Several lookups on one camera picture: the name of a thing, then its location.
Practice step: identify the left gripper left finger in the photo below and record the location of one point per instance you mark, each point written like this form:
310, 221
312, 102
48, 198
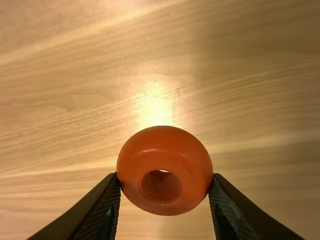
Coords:
90, 215

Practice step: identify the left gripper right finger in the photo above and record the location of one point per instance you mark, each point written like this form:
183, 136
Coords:
240, 215

